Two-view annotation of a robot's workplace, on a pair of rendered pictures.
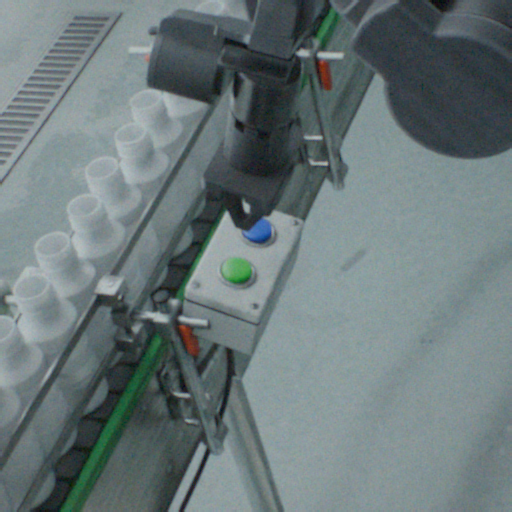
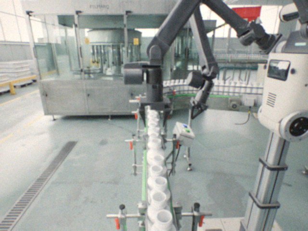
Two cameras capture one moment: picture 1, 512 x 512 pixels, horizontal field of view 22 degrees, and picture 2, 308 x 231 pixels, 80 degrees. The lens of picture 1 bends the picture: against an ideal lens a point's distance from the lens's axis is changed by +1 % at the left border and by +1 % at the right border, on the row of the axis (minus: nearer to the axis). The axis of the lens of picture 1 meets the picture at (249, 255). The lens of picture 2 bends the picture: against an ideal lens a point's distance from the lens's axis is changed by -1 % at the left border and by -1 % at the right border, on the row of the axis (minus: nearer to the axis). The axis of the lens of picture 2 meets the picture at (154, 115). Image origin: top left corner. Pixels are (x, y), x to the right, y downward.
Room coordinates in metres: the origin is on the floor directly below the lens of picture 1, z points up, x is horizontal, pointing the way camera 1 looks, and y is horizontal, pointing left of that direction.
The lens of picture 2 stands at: (0.33, 0.65, 1.51)
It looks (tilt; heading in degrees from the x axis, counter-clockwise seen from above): 20 degrees down; 327
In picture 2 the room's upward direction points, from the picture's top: straight up
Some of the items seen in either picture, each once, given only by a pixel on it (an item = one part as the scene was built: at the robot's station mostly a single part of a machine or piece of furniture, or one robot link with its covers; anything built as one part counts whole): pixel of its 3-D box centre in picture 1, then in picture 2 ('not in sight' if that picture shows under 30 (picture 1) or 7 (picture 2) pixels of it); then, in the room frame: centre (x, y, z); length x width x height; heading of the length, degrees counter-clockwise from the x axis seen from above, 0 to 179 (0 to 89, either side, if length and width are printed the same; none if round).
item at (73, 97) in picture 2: not in sight; (115, 62); (5.23, -1.34, 1.18); 2.88 x 2.73 x 2.35; 58
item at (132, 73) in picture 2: not in sight; (142, 65); (0.86, 0.35, 1.46); 0.12 x 0.09 x 0.12; 59
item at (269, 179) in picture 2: not in sight; (265, 190); (0.70, -0.37, 0.74); 0.11 x 0.11 x 0.40; 58
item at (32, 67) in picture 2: not in sight; (31, 70); (11.68, 0.57, 0.50); 1.23 x 1.05 x 1.00; 59
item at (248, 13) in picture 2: not in sight; (238, 52); (4.54, -5.78, 1.40); 0.92 x 0.72 x 2.80; 40
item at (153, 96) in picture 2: not in sight; (154, 94); (0.84, 0.31, 1.37); 0.10 x 0.07 x 0.07; 58
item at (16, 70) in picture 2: not in sight; (10, 74); (10.41, 1.36, 0.50); 1.23 x 1.04 x 1.00; 59
